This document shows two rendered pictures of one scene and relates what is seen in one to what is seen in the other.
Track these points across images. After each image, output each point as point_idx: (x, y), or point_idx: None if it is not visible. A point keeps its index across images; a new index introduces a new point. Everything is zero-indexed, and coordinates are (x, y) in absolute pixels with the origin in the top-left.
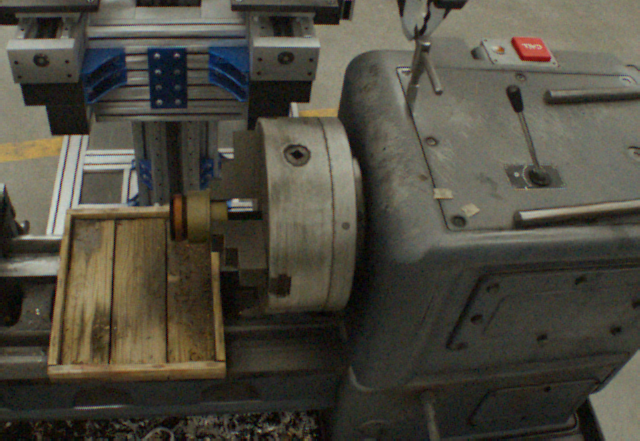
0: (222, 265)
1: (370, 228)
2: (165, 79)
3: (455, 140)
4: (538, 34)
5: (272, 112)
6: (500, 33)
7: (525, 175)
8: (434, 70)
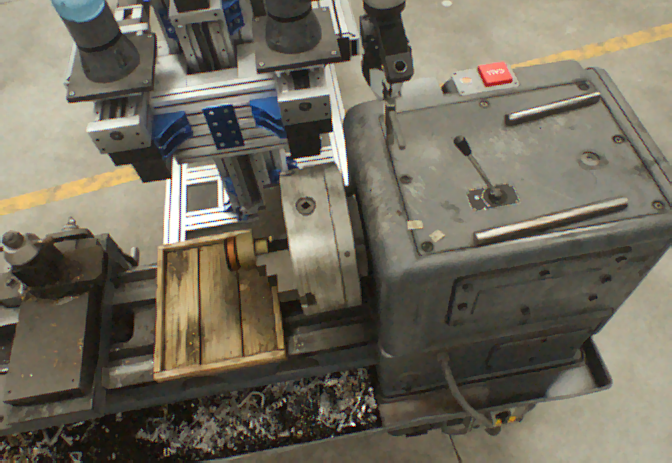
0: None
1: (369, 248)
2: (222, 128)
3: (425, 175)
4: None
5: (307, 143)
6: (511, 6)
7: (484, 197)
8: (410, 113)
